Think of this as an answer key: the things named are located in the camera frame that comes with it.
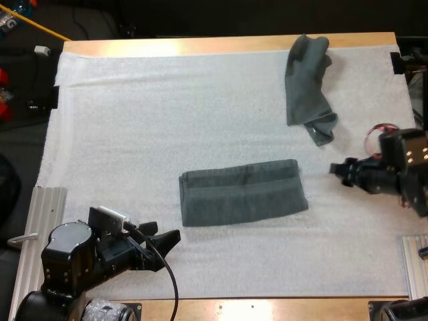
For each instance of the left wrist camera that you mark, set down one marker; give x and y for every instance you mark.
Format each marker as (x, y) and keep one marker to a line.
(112, 215)

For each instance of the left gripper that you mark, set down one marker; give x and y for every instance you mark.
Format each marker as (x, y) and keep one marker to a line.
(130, 254)

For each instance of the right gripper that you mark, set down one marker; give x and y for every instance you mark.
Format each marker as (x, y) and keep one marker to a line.
(378, 175)

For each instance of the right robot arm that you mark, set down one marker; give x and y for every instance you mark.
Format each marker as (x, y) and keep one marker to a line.
(413, 160)

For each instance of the grey-green towel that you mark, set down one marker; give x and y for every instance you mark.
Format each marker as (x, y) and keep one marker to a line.
(306, 87)
(240, 195)

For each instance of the ribbed aluminium rail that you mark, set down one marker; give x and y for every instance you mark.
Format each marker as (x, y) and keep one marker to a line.
(40, 217)
(414, 267)

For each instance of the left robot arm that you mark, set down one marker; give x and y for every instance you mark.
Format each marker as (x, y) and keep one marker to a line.
(68, 257)

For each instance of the dark table clamp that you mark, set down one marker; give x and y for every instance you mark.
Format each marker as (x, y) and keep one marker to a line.
(396, 63)
(54, 97)

